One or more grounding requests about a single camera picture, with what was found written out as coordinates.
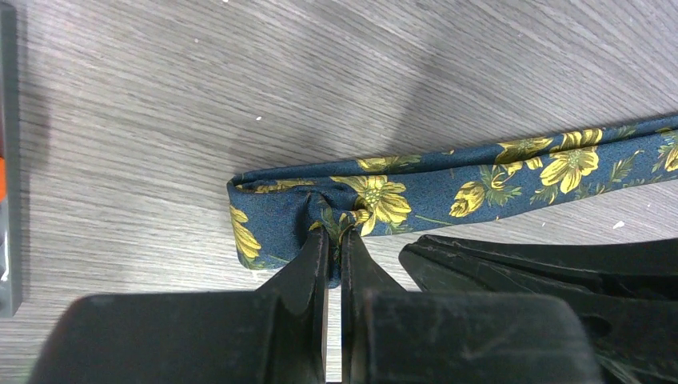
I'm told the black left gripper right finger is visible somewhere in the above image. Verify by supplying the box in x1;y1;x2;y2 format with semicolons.
341;231;603;383

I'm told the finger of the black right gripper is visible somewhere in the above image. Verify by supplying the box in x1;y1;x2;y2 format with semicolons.
399;235;677;383

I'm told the blue yellow floral tie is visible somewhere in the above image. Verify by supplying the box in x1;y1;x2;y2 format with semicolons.
227;115;677;286

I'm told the orange grey toy block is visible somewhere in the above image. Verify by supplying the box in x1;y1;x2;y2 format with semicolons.
1;2;22;318

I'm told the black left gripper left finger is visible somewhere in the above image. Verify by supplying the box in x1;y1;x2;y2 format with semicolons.
29;229;329;383

